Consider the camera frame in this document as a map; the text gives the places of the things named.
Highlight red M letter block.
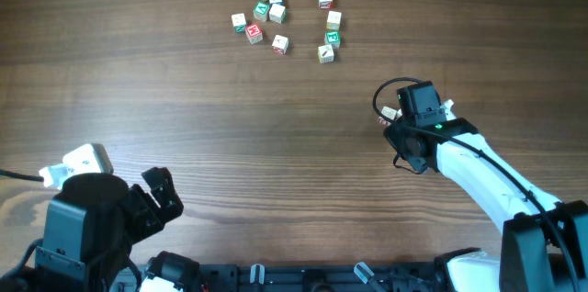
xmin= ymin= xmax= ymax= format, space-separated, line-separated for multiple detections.
xmin=245 ymin=24 xmax=263 ymax=44

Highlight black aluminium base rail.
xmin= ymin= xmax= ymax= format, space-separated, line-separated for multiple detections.
xmin=111 ymin=262 xmax=454 ymax=292

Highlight white animal picture block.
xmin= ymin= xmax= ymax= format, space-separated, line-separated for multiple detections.
xmin=268 ymin=4 xmax=287 ymax=24

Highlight yellow K letter block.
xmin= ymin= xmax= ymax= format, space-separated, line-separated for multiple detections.
xmin=317 ymin=44 xmax=334 ymax=63

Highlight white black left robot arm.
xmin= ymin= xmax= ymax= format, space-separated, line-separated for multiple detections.
xmin=1 ymin=167 xmax=206 ymax=291

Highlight green F letter block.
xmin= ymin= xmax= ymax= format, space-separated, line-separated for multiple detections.
xmin=324 ymin=30 xmax=341 ymax=49

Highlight green N letter block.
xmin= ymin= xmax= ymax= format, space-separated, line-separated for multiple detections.
xmin=232 ymin=13 xmax=247 ymax=33

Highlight red O letter block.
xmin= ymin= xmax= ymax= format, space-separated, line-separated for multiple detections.
xmin=272 ymin=35 xmax=289 ymax=55

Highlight yellow plain top block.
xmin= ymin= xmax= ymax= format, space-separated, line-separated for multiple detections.
xmin=326 ymin=11 xmax=342 ymax=30

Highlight green A letter block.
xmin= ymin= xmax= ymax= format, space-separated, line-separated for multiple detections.
xmin=253 ymin=2 xmax=270 ymax=22

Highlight red A letter block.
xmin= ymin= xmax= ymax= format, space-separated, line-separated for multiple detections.
xmin=378 ymin=107 xmax=398 ymax=126

